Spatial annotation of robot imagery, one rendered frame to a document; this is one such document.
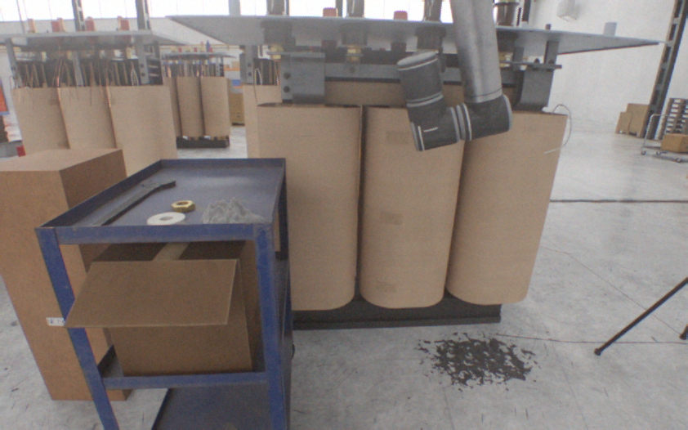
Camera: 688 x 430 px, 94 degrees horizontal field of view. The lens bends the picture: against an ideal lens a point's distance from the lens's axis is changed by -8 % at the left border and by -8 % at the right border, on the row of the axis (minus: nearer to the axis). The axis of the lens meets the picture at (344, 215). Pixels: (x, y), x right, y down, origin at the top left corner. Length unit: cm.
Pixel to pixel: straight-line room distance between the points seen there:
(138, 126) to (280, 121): 213
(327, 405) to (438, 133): 108
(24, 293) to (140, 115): 206
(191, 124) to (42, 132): 374
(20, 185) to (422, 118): 120
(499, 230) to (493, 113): 71
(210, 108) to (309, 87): 570
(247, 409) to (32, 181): 99
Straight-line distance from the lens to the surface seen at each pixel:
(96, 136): 353
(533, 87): 158
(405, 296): 162
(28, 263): 148
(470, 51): 100
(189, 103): 710
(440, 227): 151
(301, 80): 134
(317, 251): 146
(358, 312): 180
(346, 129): 134
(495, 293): 177
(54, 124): 377
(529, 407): 167
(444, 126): 102
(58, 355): 167
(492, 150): 152
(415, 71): 98
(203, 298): 70
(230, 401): 139
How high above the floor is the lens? 115
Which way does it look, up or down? 21 degrees down
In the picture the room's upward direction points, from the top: 1 degrees clockwise
